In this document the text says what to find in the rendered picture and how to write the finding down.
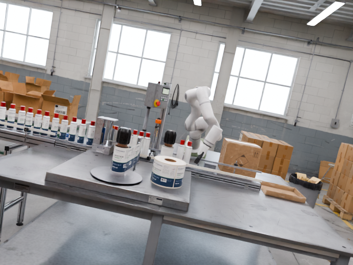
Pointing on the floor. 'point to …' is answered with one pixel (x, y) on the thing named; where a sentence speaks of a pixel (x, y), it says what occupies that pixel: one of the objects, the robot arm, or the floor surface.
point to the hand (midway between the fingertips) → (196, 161)
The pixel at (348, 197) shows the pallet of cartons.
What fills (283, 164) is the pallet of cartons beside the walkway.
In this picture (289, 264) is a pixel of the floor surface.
